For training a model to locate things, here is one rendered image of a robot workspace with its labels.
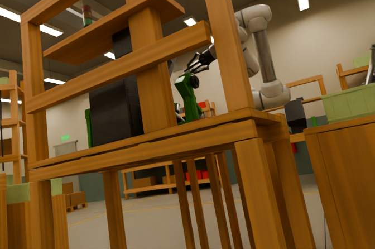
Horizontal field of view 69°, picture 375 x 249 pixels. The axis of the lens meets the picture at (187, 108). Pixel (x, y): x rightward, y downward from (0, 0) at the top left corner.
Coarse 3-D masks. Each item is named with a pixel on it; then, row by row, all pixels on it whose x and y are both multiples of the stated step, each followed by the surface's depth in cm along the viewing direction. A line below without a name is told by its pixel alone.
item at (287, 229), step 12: (264, 144) 189; (276, 168) 184; (240, 180) 195; (276, 180) 183; (240, 192) 194; (276, 192) 182; (288, 216) 177; (288, 228) 177; (252, 240) 187; (288, 240) 176
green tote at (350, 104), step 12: (372, 84) 145; (324, 96) 158; (336, 96) 154; (348, 96) 151; (360, 96) 148; (372, 96) 145; (324, 108) 158; (336, 108) 154; (348, 108) 151; (360, 108) 148; (372, 108) 145; (336, 120) 154
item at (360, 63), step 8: (360, 56) 560; (368, 56) 553; (360, 64) 559; (368, 64) 552; (336, 72) 616; (344, 72) 562; (352, 72) 556; (360, 72) 591; (344, 80) 564; (344, 88) 563
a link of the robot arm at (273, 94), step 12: (252, 12) 188; (264, 12) 186; (252, 24) 190; (264, 24) 189; (252, 36) 197; (264, 36) 193; (264, 48) 194; (264, 60) 197; (264, 72) 200; (264, 84) 202; (276, 84) 198; (264, 96) 203; (276, 96) 199; (288, 96) 199; (264, 108) 206
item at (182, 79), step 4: (184, 76) 139; (176, 80) 140; (180, 80) 138; (184, 80) 138; (176, 84) 138; (180, 84) 138; (184, 84) 137; (176, 88) 140; (180, 88) 139; (184, 88) 138; (188, 88) 139; (180, 92) 141; (184, 92) 140; (188, 92) 139; (184, 96) 141; (188, 96) 141; (196, 104) 143; (200, 108) 148; (200, 112) 145
